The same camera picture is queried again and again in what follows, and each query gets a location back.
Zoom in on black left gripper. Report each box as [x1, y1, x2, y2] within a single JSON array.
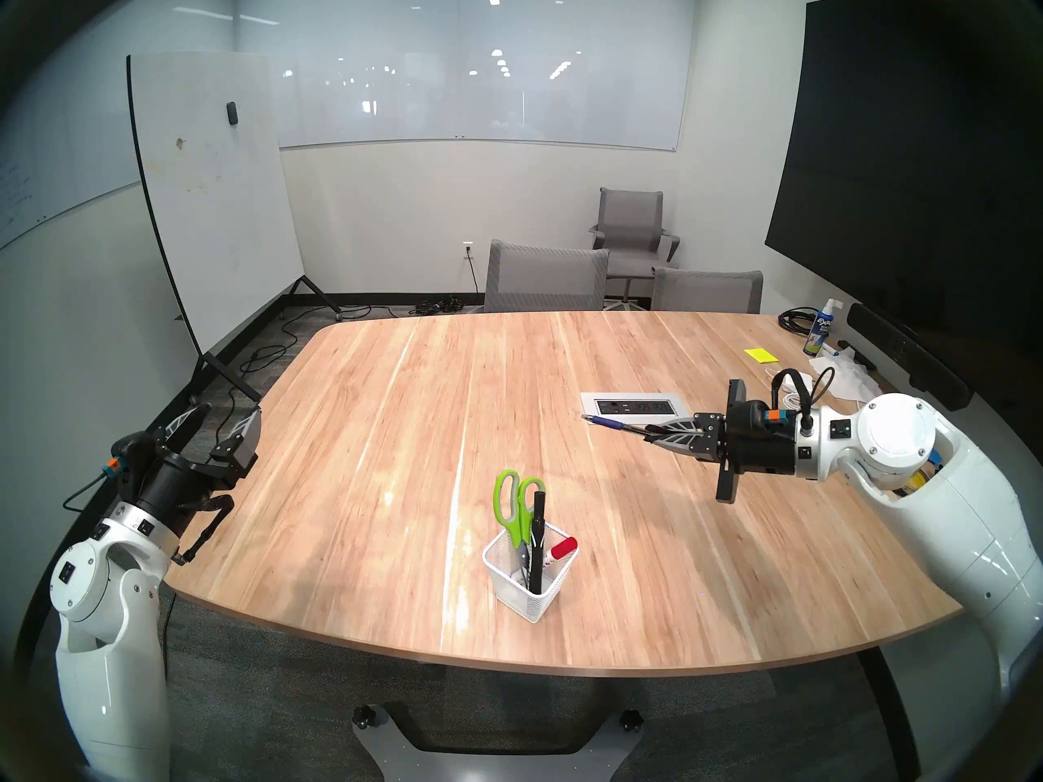
[[134, 402, 265, 538]]

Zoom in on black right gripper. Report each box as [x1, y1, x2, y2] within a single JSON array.
[[644, 379, 801, 504]]

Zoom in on blue ballpoint pen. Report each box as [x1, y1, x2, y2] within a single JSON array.
[[581, 413, 654, 441]]

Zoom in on black permanent marker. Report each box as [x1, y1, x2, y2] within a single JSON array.
[[527, 490, 548, 594]]

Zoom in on green handled scissors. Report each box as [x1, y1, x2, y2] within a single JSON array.
[[492, 469, 547, 550]]

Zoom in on white wire mesh pen holder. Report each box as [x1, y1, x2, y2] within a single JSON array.
[[482, 520, 580, 624]]

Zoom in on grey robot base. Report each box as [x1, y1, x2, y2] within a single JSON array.
[[352, 703, 645, 782]]

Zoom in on grey table power outlet box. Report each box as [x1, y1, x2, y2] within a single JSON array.
[[580, 392, 695, 426]]

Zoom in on grey mesh office chair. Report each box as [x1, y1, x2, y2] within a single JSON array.
[[650, 267, 764, 314], [484, 239, 610, 314]]

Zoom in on whiteboard cleaner spray bottle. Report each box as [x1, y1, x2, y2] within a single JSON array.
[[803, 298, 844, 358]]

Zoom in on white crumpled tissue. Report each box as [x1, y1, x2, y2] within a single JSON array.
[[815, 350, 887, 405]]

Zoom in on black video sound bar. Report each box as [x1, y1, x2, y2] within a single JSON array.
[[847, 303, 975, 412]]

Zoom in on grey office chair with armrests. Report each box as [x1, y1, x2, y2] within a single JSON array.
[[588, 188, 680, 307]]

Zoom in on mobile whiteboard on stand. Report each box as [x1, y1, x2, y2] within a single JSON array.
[[126, 52, 343, 404]]

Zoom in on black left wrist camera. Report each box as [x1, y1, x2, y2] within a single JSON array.
[[108, 428, 161, 485]]

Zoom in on black left gripper cable loop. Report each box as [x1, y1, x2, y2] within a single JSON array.
[[174, 495, 237, 566]]

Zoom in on black right camera cable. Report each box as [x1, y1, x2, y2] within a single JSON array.
[[770, 367, 838, 435]]

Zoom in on long black floor cable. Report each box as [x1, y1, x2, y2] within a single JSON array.
[[228, 304, 396, 402]]

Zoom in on thin black left camera cable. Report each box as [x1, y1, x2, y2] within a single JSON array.
[[64, 467, 120, 517]]

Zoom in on wall whiteboard with writing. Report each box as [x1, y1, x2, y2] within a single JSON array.
[[0, 0, 241, 252]]

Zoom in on large black wall screen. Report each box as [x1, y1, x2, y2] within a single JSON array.
[[764, 0, 1043, 431]]

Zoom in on wide glass wall whiteboard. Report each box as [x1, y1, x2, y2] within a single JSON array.
[[236, 0, 681, 152]]

